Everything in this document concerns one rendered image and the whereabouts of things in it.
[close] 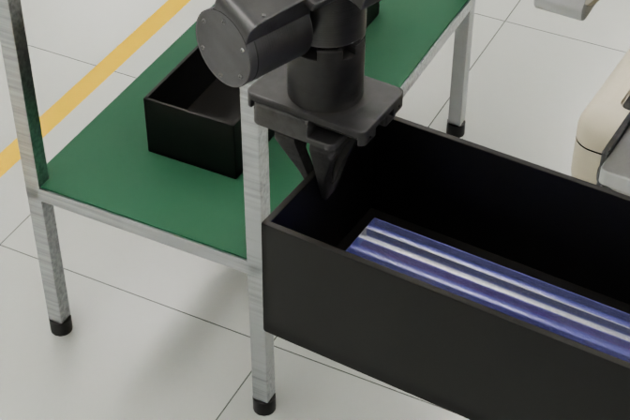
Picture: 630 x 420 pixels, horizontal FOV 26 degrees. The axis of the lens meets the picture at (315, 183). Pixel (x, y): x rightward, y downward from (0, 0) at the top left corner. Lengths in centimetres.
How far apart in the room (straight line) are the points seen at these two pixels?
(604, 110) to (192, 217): 79
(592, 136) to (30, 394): 118
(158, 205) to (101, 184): 11
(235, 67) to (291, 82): 9
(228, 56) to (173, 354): 159
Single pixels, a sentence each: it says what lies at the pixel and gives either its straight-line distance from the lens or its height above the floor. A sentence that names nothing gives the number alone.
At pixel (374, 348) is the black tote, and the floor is 105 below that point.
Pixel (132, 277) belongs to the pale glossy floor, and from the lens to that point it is 263.
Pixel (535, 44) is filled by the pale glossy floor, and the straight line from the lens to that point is 327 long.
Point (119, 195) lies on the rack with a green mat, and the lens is 226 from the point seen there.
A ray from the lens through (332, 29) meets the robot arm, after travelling 96.
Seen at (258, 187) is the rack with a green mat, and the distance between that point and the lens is 201.
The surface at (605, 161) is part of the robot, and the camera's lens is 123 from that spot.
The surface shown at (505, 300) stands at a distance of 105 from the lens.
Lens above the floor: 179
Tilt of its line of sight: 39 degrees down
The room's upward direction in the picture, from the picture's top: straight up
